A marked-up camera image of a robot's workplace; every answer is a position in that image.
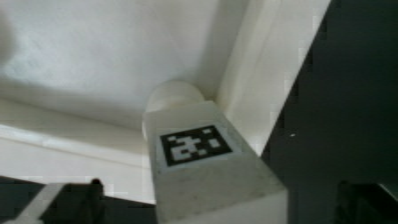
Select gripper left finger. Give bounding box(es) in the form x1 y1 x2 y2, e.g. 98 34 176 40
15 179 107 224

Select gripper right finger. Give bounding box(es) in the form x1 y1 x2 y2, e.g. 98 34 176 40
334 181 398 224

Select white table leg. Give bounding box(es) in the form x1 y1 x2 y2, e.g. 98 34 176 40
142 81 288 224

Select white square tabletop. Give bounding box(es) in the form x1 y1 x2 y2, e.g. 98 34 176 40
0 0 331 202

